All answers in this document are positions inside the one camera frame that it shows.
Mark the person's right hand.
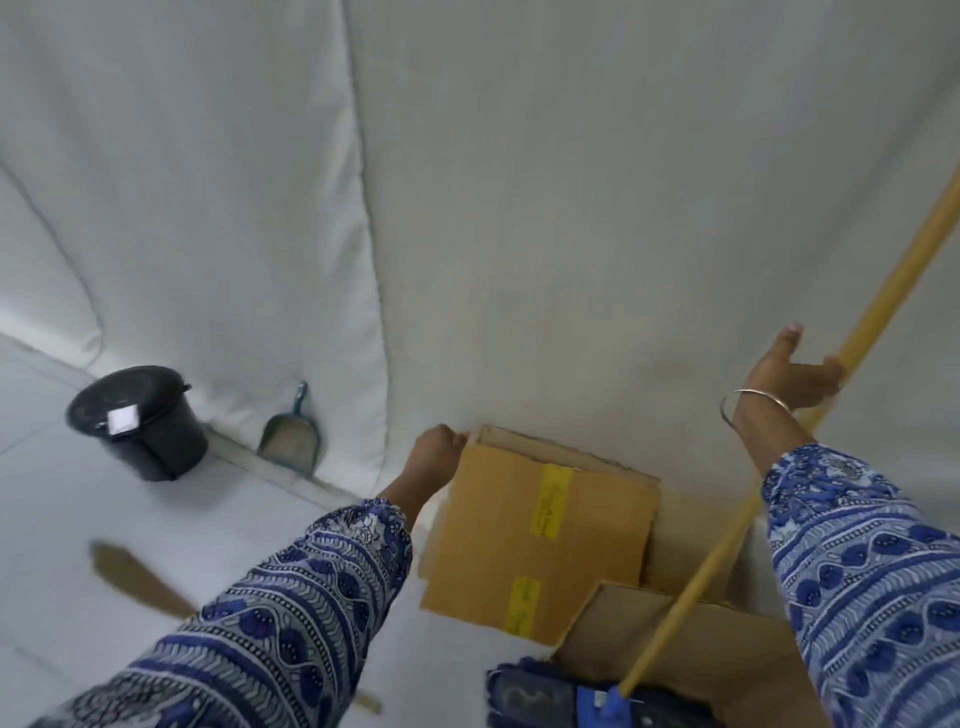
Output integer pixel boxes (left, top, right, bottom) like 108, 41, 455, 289
733, 323, 848, 432

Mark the person's left hand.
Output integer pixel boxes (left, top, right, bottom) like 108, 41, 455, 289
378, 424, 471, 513

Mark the mop with wooden handle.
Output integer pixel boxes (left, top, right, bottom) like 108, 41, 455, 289
485, 166, 960, 728

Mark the cardboard sheet yellow tape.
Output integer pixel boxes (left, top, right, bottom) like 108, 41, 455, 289
417, 424, 663, 648

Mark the person's left forearm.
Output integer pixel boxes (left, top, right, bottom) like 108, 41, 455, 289
28, 480, 423, 728

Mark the person's right forearm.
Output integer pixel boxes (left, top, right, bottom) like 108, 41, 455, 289
730, 393, 960, 728

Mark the silver bangle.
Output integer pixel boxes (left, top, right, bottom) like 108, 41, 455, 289
719, 387, 795, 438

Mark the grey dustpan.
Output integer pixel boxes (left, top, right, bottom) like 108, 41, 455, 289
256, 381, 324, 475

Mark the white fabric backdrop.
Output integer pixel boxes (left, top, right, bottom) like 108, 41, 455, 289
0, 0, 960, 526

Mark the black bucket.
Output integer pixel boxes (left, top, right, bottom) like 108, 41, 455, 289
65, 365, 210, 483

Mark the open cardboard box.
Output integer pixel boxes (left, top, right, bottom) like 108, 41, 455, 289
551, 487, 830, 728

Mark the brown broom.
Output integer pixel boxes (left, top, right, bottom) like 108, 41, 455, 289
87, 540, 384, 716

